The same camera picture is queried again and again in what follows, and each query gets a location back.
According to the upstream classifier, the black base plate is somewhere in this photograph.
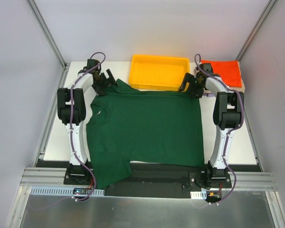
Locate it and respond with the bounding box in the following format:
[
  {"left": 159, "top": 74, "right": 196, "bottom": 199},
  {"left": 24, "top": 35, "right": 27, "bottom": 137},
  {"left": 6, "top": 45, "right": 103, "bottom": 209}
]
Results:
[{"left": 63, "top": 162, "right": 231, "bottom": 199}]

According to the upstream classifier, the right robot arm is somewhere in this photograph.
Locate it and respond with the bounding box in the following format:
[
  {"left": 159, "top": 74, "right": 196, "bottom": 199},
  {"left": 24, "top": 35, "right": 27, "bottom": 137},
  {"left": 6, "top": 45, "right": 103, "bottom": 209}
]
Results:
[{"left": 179, "top": 73, "right": 244, "bottom": 188}]

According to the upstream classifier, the white cable duct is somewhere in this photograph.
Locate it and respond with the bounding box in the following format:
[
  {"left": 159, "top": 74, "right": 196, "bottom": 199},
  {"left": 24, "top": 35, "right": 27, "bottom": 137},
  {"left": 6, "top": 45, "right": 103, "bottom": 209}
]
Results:
[
  {"left": 30, "top": 186, "right": 105, "bottom": 197},
  {"left": 190, "top": 190, "right": 207, "bottom": 200}
]

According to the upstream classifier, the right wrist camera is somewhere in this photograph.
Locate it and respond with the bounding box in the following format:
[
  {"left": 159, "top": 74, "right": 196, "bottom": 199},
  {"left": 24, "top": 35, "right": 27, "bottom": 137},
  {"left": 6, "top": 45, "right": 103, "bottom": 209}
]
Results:
[{"left": 199, "top": 63, "right": 213, "bottom": 76}]

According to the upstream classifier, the right aluminium frame post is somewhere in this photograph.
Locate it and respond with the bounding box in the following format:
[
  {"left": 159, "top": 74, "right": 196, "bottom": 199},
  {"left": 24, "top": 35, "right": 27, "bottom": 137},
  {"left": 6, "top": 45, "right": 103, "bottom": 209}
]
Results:
[{"left": 236, "top": 0, "right": 278, "bottom": 61}]

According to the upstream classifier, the left white cable duct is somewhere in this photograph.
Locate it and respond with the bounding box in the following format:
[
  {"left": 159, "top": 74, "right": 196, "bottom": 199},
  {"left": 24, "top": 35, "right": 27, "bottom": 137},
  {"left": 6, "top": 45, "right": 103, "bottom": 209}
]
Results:
[{"left": 30, "top": 186, "right": 105, "bottom": 197}]

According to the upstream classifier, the right white cable duct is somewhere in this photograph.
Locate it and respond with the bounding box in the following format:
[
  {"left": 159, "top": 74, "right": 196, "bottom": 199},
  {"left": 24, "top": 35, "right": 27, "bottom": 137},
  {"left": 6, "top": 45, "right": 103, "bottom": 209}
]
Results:
[{"left": 190, "top": 190, "right": 207, "bottom": 200}]

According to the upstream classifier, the green t-shirt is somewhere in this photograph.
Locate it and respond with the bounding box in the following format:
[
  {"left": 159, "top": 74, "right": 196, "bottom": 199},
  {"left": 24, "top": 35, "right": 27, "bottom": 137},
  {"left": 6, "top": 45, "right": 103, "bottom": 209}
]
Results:
[{"left": 86, "top": 80, "right": 205, "bottom": 189}]

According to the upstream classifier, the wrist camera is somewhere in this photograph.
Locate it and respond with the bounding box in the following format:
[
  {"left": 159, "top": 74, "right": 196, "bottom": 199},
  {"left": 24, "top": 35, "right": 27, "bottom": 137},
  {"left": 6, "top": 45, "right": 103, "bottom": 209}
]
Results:
[
  {"left": 199, "top": 63, "right": 213, "bottom": 76},
  {"left": 85, "top": 59, "right": 101, "bottom": 73}
]

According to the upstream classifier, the aluminium frame post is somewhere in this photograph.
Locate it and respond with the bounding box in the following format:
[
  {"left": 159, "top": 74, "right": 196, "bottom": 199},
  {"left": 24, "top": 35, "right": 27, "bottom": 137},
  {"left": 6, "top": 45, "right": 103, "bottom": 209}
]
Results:
[
  {"left": 26, "top": 0, "right": 67, "bottom": 69},
  {"left": 236, "top": 0, "right": 278, "bottom": 61}
]

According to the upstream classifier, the left aluminium frame post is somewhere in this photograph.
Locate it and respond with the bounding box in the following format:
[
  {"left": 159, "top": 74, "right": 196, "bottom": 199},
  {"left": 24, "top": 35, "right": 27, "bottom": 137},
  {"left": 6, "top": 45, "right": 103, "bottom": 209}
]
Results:
[{"left": 26, "top": 0, "right": 67, "bottom": 69}]

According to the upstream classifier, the front aluminium rail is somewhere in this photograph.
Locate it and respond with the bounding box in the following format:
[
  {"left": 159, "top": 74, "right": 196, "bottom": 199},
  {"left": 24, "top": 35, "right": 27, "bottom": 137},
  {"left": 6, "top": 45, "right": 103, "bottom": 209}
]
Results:
[{"left": 20, "top": 167, "right": 277, "bottom": 191}]

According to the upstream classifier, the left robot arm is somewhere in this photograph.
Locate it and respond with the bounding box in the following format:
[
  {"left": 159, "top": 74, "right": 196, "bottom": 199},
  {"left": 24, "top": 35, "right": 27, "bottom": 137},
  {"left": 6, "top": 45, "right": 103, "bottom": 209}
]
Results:
[{"left": 57, "top": 69, "right": 118, "bottom": 166}]

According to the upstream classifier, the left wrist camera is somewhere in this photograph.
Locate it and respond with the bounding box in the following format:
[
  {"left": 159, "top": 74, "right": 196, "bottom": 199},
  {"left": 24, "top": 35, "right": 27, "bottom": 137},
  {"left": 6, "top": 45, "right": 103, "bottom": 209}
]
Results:
[{"left": 85, "top": 59, "right": 101, "bottom": 73}]

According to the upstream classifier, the yellow plastic tray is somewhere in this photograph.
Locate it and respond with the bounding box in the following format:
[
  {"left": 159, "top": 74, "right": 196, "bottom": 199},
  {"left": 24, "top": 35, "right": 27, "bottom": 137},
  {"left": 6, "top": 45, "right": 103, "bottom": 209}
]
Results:
[{"left": 128, "top": 55, "right": 190, "bottom": 91}]

